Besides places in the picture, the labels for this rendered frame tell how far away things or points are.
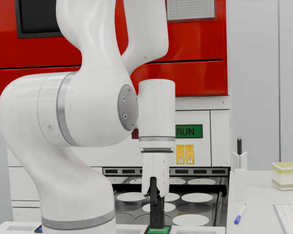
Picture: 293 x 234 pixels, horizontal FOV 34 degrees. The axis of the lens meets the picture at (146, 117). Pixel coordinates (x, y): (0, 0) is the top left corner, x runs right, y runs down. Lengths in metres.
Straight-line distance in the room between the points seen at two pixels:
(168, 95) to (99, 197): 0.39
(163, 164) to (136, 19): 0.32
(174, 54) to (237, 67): 1.55
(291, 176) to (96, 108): 0.83
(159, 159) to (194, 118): 0.60
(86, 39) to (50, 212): 0.27
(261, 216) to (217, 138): 0.50
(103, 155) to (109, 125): 1.02
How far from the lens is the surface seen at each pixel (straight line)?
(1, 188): 3.63
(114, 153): 1.69
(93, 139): 0.71
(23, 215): 1.87
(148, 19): 1.02
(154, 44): 1.03
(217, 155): 1.63
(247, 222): 1.15
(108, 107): 0.68
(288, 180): 1.40
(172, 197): 1.57
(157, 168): 1.04
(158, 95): 1.05
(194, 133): 1.62
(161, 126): 1.05
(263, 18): 3.09
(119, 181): 1.69
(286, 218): 1.17
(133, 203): 1.52
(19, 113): 0.75
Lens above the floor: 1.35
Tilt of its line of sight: 7 degrees down
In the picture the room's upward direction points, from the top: 2 degrees counter-clockwise
